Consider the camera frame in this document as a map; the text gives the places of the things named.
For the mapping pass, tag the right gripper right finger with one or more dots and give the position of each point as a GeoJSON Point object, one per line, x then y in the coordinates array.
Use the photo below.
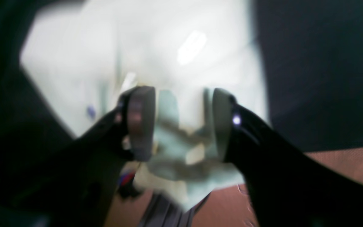
{"type": "Point", "coordinates": [286, 187]}

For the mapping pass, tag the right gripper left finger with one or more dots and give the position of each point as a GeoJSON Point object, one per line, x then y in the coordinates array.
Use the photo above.
{"type": "Point", "coordinates": [75, 187]}

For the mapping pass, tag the black table cloth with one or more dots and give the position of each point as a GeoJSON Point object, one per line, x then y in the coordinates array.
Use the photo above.
{"type": "Point", "coordinates": [312, 54]}

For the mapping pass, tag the light green T-shirt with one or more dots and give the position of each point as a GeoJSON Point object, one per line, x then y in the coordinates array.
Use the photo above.
{"type": "Point", "coordinates": [82, 55]}

